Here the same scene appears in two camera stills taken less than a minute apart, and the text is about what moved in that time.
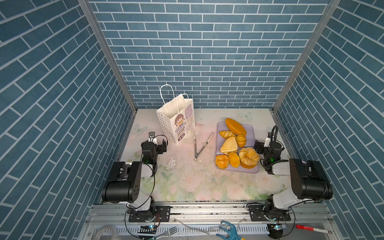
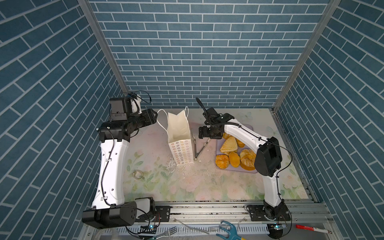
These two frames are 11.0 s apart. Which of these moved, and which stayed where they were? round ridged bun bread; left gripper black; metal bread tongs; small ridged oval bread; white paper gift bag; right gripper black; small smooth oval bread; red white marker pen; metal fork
Moved: white paper gift bag; left gripper black; right gripper black
Stayed: small smooth oval bread; metal bread tongs; red white marker pen; metal fork; small ridged oval bread; round ridged bun bread
